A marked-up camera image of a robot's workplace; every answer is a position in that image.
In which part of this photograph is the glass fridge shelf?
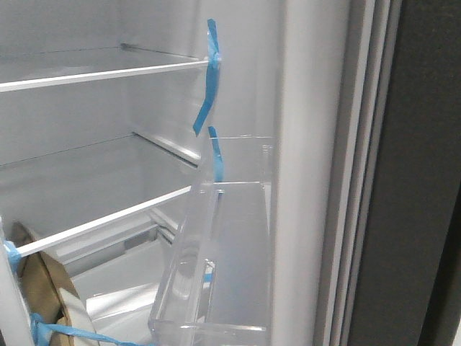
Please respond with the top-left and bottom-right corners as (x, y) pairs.
(1, 135), (197, 263)
(1, 46), (208, 92)

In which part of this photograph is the upper glass fridge shelf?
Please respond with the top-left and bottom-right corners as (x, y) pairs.
(1, 46), (208, 92)

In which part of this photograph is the lower glass fridge shelf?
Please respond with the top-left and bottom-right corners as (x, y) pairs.
(1, 135), (197, 263)

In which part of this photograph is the grey fridge door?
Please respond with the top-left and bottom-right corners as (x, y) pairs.
(271, 1), (460, 345)

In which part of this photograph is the blue tape at lower left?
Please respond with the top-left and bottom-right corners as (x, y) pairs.
(3, 240), (137, 345)

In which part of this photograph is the brown paper tape roll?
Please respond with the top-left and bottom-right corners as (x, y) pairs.
(8, 221), (96, 346)

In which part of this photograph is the clear plastic door bin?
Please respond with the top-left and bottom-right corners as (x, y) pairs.
(148, 137), (274, 345)

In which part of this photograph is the blue tape on door bin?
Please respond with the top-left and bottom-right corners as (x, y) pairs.
(208, 126), (224, 182)

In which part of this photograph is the upper blue tape strip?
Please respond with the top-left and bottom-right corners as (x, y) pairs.
(192, 19), (221, 137)

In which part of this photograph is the white fridge crisper drawer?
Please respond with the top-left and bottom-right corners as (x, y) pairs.
(65, 235), (171, 345)

